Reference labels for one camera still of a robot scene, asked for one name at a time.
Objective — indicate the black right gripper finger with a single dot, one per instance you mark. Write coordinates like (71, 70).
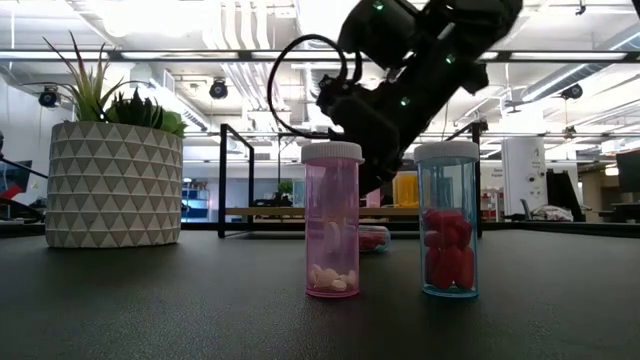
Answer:
(370, 130)

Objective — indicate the pink pill bottle white cap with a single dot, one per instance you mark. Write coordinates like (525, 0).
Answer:
(373, 198)

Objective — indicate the orange pill bottle white cap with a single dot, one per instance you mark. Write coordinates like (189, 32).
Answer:
(406, 192)

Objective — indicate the tall pink bottle white pills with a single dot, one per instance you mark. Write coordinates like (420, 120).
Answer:
(320, 200)

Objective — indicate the blue pill bottle white cap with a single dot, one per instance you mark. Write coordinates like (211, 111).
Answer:
(299, 194)

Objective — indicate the large blue bottle red pills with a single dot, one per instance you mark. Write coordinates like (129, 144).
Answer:
(447, 200)

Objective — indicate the small blue bottle red pills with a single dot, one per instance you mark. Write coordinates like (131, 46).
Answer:
(375, 240)

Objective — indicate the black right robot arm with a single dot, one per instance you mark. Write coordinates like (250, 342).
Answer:
(465, 20)

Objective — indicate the small green background plant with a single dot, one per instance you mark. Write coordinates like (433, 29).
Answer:
(285, 188)

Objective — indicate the white column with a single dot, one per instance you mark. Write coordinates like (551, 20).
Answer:
(522, 175)

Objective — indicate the black ceiling spotlight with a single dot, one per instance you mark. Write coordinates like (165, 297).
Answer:
(218, 89)
(48, 96)
(571, 92)

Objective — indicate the black framed linear ceiling light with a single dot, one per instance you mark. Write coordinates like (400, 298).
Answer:
(245, 55)

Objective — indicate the black background panel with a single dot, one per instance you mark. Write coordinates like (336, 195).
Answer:
(562, 195)

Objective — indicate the white bag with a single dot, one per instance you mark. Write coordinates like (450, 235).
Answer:
(552, 213)

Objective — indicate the dark background monitor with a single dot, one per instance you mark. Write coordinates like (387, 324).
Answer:
(629, 170)

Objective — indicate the green artificial succulent plant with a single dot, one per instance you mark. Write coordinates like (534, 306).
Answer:
(135, 112)

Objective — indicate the white triangle patterned plant pot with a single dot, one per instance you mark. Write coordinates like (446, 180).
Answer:
(115, 190)

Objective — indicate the black table mat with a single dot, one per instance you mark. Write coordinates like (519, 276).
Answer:
(150, 310)

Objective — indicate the blue background screen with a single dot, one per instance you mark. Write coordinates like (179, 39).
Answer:
(17, 172)

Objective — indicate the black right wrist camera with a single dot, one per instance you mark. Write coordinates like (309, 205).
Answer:
(335, 92)

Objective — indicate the black frame wooden shelf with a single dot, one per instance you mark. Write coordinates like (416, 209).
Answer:
(270, 212)

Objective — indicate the black metal rig frame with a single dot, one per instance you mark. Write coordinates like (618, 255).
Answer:
(550, 227)

